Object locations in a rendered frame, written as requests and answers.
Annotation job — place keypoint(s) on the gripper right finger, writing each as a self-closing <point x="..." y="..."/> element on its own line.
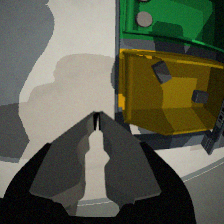
<point x="136" y="174"/>

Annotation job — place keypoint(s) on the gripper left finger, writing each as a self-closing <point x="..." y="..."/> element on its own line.
<point x="53" y="174"/>

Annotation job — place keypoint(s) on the dark grey metal shelf frame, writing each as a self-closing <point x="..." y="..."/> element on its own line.
<point x="141" y="43"/>

